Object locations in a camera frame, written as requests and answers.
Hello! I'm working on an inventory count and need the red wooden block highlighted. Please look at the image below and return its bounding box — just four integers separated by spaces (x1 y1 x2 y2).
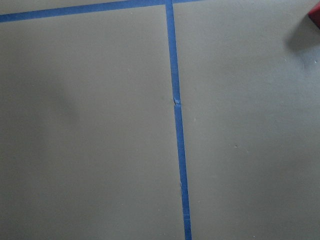
307 2 320 28

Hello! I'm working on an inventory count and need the blue tape line lengthwise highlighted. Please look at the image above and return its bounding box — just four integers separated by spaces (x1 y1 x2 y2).
165 0 192 240

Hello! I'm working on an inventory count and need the blue tape line crosswise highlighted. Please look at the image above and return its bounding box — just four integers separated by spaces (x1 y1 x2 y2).
0 0 195 23

